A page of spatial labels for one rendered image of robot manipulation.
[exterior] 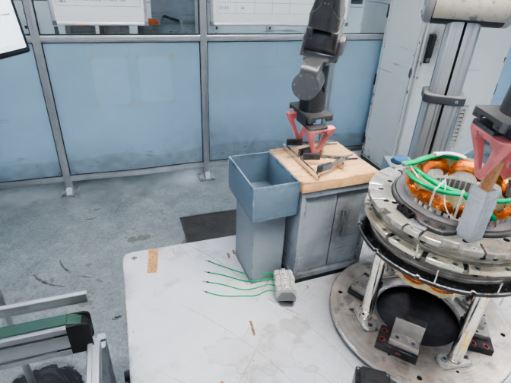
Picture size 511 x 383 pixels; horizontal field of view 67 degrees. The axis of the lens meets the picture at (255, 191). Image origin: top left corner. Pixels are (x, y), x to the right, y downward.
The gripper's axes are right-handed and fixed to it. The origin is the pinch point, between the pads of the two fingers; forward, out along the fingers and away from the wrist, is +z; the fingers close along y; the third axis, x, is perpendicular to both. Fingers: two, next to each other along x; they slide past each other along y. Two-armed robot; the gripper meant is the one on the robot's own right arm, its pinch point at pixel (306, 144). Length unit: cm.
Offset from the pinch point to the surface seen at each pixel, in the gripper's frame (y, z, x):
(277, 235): 11.6, 16.7, -11.8
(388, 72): -159, 40, 157
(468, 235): 43.4, -3.9, 5.3
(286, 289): 20.1, 25.8, -12.8
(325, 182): 14.3, 2.1, -2.6
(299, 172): 8.9, 1.8, -6.2
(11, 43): -44, -17, -64
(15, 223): -159, 115, -111
